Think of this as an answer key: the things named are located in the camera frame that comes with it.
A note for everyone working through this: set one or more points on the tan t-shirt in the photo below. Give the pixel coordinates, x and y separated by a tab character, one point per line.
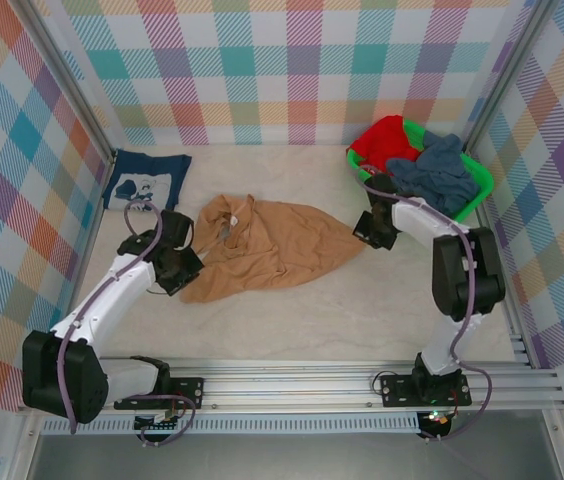
272	240

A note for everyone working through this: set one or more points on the blue-grey t-shirt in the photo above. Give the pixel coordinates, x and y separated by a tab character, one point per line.
437	175

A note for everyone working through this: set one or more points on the red t-shirt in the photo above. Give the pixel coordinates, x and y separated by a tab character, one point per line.
382	142

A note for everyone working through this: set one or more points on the navy t-shirt with white print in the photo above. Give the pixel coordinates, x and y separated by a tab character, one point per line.
162	167

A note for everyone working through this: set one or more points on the green plastic basket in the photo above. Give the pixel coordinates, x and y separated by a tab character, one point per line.
480	172

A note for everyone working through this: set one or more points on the small control board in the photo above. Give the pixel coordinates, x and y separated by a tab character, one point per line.
154	422
437	422

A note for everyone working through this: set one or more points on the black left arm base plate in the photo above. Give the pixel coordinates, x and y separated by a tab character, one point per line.
187	390

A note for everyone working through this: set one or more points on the aluminium side rail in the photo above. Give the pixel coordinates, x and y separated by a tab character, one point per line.
512	310

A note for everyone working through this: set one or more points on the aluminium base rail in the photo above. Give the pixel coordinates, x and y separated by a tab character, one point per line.
287	385

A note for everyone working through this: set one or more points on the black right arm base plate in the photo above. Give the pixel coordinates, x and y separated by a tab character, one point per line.
397	390

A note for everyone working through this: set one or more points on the aluminium frame post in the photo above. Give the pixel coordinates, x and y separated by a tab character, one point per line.
509	75
69	82

